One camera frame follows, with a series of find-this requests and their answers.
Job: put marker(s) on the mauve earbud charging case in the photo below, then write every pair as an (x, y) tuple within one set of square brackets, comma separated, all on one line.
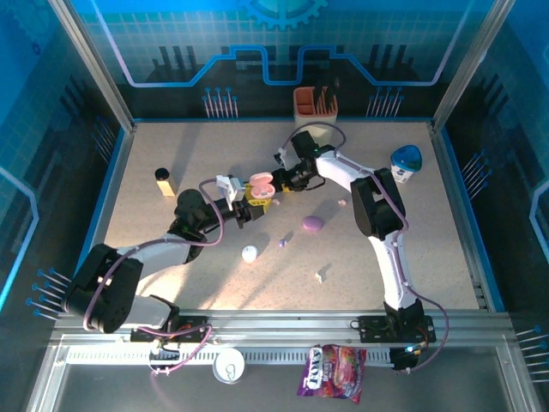
[(312, 223)]

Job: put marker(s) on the white earbud charging case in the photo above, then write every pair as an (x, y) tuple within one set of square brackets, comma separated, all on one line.
[(249, 254)]

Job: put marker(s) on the white earbud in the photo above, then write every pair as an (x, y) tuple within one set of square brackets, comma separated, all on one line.
[(319, 277)]

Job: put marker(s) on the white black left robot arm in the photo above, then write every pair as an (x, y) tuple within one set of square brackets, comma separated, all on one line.
[(103, 287)]

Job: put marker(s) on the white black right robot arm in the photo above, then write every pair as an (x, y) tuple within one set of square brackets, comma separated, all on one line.
[(390, 266)]

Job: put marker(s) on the small bottle with black cap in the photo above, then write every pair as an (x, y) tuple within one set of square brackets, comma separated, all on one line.
[(166, 186)]

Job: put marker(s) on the beige utensil holder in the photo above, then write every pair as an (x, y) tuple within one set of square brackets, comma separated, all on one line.
[(303, 96)]

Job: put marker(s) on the blue table edge strip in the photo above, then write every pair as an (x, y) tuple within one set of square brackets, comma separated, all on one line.
[(98, 214), (468, 206), (214, 120)]

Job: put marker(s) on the black kitchen utensil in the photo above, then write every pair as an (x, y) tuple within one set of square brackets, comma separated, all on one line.
[(333, 94)]

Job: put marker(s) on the white pull-tab can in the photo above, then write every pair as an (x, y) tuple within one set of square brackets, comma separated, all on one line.
[(229, 365)]

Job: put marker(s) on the purple candy bag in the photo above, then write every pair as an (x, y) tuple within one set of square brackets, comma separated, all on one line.
[(332, 371)]

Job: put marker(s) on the grey metal shelf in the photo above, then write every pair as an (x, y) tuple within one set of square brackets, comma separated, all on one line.
[(107, 390)]

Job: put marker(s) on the black controller box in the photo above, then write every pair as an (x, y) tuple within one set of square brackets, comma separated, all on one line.
[(403, 360)]

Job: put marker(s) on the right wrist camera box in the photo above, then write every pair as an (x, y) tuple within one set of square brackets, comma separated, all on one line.
[(283, 156)]

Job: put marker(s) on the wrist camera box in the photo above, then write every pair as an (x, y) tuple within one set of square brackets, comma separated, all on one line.
[(283, 156), (229, 189)]

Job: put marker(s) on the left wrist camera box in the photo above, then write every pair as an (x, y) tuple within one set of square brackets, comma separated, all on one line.
[(229, 189)]

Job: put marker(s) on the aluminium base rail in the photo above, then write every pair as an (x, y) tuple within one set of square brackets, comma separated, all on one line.
[(279, 326)]

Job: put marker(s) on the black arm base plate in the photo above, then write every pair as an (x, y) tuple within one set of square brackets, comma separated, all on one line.
[(373, 330), (193, 332)]

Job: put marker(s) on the aluminium frame post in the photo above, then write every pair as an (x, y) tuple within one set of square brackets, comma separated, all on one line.
[(469, 64), (95, 64)]

